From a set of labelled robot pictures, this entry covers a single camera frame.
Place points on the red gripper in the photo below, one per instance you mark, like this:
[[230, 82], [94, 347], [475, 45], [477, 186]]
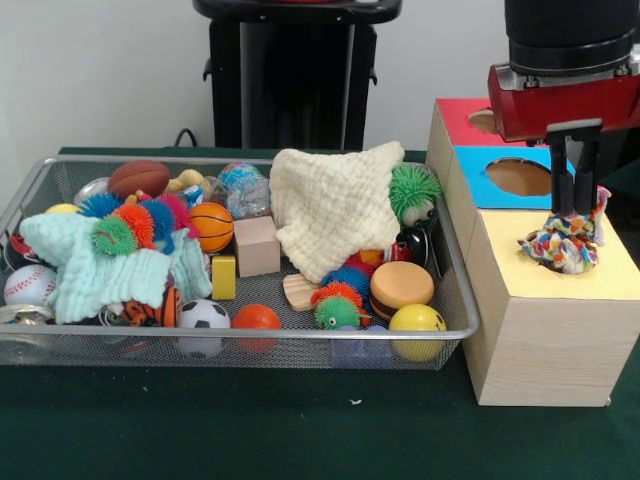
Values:
[[565, 107]]

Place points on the multicoloured patterned cloth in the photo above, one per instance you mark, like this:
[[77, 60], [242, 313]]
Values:
[[565, 245]]

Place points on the cream knitted cloth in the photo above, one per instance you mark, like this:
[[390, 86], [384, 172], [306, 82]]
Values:
[[340, 210]]

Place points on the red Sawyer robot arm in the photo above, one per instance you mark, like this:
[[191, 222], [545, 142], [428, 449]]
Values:
[[565, 30]]

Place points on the wooden box with three holes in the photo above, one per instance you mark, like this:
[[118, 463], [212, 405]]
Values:
[[545, 340]]

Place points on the clear mesh bin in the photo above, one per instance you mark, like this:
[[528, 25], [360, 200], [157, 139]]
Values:
[[300, 350]]

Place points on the black panel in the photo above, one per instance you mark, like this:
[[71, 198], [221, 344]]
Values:
[[622, 150]]

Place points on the green spiky ball toy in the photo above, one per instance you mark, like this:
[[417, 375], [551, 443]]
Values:
[[415, 187]]

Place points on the toy burger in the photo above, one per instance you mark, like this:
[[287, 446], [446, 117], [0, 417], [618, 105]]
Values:
[[401, 287]]

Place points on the yellow smiley ball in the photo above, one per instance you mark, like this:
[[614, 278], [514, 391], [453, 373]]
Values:
[[415, 317]]

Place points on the green-headed spiky caterpillar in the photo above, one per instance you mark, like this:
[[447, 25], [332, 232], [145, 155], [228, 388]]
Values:
[[334, 305]]

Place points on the plain orange ball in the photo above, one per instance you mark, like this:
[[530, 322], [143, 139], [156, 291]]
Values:
[[256, 317]]

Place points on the small orange basketball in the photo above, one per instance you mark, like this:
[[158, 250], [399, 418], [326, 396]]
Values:
[[212, 227]]

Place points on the small soccer ball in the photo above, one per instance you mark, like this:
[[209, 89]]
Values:
[[203, 312]]

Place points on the long multicoloured spiky caterpillar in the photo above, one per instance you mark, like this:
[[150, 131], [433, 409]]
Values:
[[130, 222]]

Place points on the mint green knitted cloth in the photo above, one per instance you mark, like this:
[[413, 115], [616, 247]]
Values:
[[90, 270]]

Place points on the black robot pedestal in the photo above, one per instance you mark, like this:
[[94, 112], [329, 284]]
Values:
[[290, 75]]

